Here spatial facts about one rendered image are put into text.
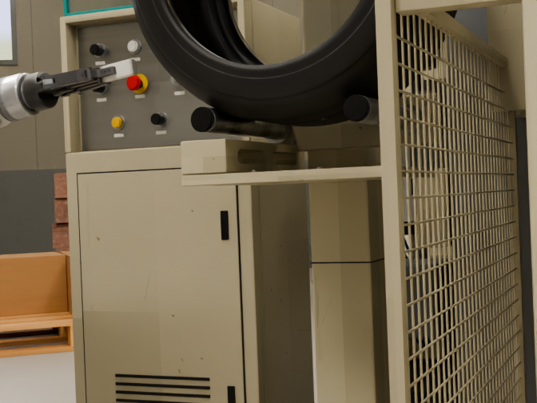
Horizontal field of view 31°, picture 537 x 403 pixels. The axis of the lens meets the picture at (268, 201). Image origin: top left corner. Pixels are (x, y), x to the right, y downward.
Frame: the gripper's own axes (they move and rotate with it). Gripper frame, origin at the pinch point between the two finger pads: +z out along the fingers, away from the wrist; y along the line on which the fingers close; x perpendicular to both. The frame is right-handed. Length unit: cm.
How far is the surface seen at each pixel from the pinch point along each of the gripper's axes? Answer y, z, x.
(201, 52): -12.5, 23.8, 3.6
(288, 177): -9.3, 34.3, 27.2
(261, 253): 66, -6, 39
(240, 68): -12.5, 30.2, 7.9
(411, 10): -58, 70, 16
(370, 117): -6, 49, 20
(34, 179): 621, -473, -65
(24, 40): 620, -458, -202
